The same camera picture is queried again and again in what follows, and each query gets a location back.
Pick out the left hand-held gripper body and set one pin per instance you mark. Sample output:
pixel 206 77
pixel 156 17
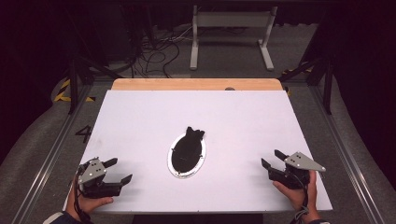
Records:
pixel 91 174

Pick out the white metal stand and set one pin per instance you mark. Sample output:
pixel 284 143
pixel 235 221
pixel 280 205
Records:
pixel 232 19

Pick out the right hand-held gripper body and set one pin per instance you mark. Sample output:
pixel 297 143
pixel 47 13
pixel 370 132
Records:
pixel 300 163

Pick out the black metal stand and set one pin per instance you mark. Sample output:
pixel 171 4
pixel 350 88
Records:
pixel 73 87
pixel 327 90

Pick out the oval silver photo frame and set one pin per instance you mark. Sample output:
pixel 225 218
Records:
pixel 187 154

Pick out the person's left hand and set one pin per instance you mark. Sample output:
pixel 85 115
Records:
pixel 88 205

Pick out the person's right hand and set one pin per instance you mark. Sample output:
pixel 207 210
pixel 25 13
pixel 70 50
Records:
pixel 295 197

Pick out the aluminium floor rail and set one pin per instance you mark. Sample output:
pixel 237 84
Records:
pixel 49 158
pixel 345 155

